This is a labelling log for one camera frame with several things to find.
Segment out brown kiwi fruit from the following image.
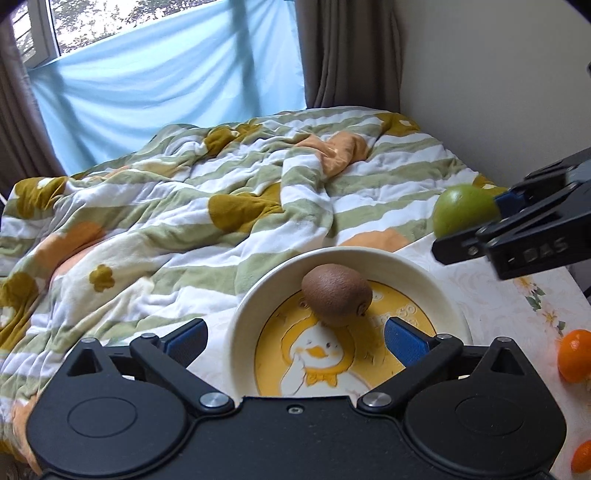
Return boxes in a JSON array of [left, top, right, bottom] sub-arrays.
[[301, 264, 373, 327]]

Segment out light blue window sheet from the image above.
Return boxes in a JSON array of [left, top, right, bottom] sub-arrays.
[[29, 1, 305, 174]]

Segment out brown curtain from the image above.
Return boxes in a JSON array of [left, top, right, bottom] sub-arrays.
[[295, 0, 402, 112], [0, 19, 65, 197]]

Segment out brown right curtain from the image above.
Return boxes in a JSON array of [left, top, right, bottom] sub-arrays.
[[295, 0, 402, 112]]

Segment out window frame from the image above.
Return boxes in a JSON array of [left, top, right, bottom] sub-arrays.
[[10, 0, 208, 68]]

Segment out orange tangerine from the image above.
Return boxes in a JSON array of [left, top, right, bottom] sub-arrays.
[[570, 440, 591, 474]]

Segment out cream duck pattern bowl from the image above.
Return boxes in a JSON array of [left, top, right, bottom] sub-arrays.
[[224, 247, 472, 399]]

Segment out green lime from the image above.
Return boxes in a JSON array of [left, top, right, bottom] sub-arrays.
[[432, 184, 501, 238]]

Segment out small orange mandarin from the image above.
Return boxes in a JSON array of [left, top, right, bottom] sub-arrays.
[[557, 329, 591, 383]]

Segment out brown left curtain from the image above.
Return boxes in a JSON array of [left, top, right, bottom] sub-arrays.
[[0, 19, 65, 197]]

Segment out white floral tablecloth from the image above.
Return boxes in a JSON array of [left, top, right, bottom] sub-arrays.
[[189, 235, 590, 479]]

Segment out striped floral quilt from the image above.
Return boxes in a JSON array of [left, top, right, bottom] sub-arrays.
[[1, 107, 494, 467]]

